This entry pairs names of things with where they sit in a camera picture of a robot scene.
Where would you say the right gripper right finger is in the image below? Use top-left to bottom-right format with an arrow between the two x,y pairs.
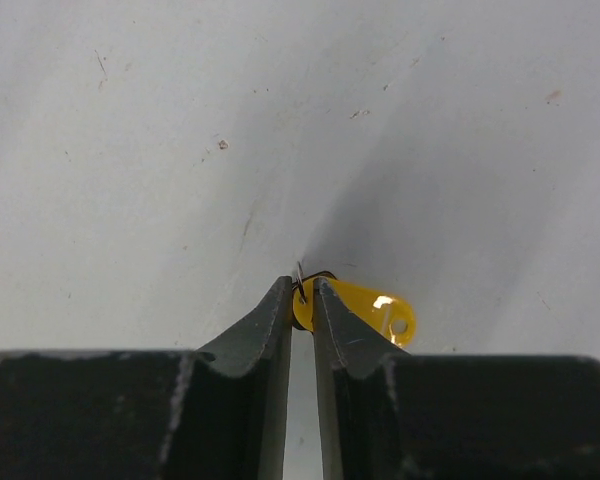
313,279 -> 600,479

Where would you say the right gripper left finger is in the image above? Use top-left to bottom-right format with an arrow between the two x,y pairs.
0,276 -> 292,479

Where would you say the yellow tag key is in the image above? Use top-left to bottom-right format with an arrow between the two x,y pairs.
292,263 -> 417,348

